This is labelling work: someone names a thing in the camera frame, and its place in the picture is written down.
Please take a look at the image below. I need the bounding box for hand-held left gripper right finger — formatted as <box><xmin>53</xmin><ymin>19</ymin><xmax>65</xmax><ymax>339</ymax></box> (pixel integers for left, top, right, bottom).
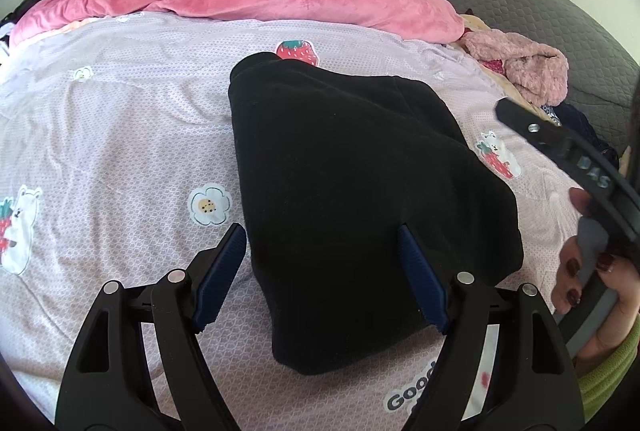
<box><xmin>397</xmin><ymin>223</ymin><xmax>586</xmax><ymax>431</ymax></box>

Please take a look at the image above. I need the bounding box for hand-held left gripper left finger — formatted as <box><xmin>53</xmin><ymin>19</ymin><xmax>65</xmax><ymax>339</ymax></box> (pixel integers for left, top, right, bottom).
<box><xmin>55</xmin><ymin>223</ymin><xmax>248</xmax><ymax>431</ymax></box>

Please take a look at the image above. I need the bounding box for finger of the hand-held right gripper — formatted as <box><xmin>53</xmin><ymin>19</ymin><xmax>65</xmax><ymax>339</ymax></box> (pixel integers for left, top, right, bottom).
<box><xmin>494</xmin><ymin>97</ymin><xmax>566</xmax><ymax>147</ymax></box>

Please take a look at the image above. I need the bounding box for black long-sleeve shirt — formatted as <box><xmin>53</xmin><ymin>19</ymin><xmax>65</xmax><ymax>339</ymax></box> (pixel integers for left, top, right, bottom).
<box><xmin>227</xmin><ymin>52</ymin><xmax>525</xmax><ymax>377</ymax></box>

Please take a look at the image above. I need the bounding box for person's right forearm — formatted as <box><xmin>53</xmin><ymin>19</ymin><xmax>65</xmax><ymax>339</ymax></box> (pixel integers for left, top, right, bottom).
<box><xmin>575</xmin><ymin>316</ymin><xmax>640</xmax><ymax>423</ymax></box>

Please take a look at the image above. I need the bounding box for dark clothes pile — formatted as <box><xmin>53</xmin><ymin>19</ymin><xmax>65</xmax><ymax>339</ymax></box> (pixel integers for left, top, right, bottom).
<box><xmin>0</xmin><ymin>0</ymin><xmax>52</xmax><ymax>58</ymax></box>

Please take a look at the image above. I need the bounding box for person's right hand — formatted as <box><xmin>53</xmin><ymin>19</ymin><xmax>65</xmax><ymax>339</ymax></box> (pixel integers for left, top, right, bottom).
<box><xmin>552</xmin><ymin>189</ymin><xmax>640</xmax><ymax>363</ymax></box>

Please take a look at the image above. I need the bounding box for navy cloth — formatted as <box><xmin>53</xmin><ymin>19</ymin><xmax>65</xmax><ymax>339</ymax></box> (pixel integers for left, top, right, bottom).
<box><xmin>542</xmin><ymin>103</ymin><xmax>621</xmax><ymax>163</ymax></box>

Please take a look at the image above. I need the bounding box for pink fluffy garment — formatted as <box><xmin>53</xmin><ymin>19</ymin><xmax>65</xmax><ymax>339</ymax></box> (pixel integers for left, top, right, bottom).
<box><xmin>458</xmin><ymin>28</ymin><xmax>570</xmax><ymax>107</ymax></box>

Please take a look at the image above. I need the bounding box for grey quilted headboard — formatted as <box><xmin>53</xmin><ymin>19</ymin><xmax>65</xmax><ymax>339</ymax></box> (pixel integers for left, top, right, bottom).
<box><xmin>397</xmin><ymin>0</ymin><xmax>640</xmax><ymax>158</ymax></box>

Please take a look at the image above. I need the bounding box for printed lilac bed sheet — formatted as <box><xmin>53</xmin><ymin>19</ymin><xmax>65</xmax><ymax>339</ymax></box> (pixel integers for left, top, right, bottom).
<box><xmin>0</xmin><ymin>14</ymin><xmax>597</xmax><ymax>428</ymax></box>

